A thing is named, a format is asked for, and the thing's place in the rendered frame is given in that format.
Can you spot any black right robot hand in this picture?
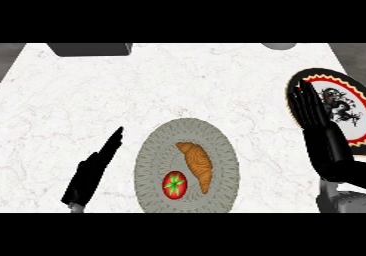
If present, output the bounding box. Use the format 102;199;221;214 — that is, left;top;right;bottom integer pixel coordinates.
289;78;366;192

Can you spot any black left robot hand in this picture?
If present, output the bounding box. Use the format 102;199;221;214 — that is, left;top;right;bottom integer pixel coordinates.
60;126;125;208

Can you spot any black rimmed dragon plate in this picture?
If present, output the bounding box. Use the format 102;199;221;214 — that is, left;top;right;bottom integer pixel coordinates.
286;67;366;156

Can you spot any grey oval woven placemat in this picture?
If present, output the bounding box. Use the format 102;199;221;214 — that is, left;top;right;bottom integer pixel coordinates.
133;117;241;214

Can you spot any brown croissant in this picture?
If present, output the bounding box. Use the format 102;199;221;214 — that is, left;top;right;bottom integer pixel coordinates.
174;141;214;195

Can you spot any red tomato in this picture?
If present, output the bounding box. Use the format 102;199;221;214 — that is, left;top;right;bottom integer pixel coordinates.
161;170;189;201

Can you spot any grey round object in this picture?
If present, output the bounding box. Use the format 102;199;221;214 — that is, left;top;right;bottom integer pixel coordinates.
260;43;298;51

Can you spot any dark grey appliance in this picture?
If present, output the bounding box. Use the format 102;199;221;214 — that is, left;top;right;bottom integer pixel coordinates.
46;43;134;58

